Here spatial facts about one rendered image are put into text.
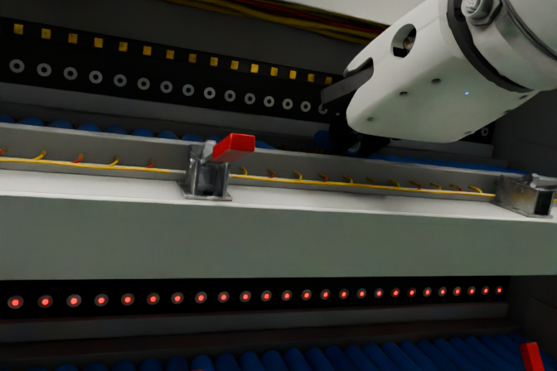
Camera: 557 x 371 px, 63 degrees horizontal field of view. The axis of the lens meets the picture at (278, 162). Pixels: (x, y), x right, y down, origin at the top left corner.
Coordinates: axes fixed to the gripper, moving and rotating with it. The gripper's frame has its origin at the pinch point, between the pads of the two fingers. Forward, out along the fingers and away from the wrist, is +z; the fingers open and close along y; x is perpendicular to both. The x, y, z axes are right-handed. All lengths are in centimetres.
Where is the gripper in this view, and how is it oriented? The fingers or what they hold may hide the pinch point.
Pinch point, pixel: (359, 131)
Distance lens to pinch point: 39.2
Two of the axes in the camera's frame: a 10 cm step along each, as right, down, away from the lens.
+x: -0.5, -9.5, 3.2
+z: -3.8, 3.1, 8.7
